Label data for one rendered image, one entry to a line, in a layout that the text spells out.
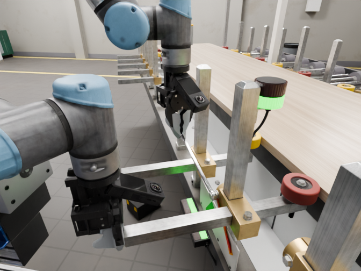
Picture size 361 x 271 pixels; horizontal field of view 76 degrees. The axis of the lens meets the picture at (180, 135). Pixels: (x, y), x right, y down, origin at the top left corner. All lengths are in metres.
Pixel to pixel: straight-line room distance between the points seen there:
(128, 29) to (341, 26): 7.14
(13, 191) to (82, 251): 1.11
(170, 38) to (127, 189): 0.35
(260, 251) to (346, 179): 0.56
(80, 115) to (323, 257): 0.35
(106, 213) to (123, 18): 0.33
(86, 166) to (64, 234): 1.41
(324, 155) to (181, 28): 0.52
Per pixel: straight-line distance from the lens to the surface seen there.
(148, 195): 0.44
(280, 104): 0.48
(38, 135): 0.31
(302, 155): 0.74
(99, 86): 0.33
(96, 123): 0.34
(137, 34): 0.43
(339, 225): 0.32
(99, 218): 0.45
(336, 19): 7.38
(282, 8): 2.06
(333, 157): 0.77
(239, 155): 0.50
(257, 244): 0.83
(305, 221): 0.73
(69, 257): 1.65
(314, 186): 0.62
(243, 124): 0.47
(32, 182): 0.61
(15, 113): 0.32
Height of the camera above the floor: 1.26
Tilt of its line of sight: 28 degrees down
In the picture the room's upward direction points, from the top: straight up
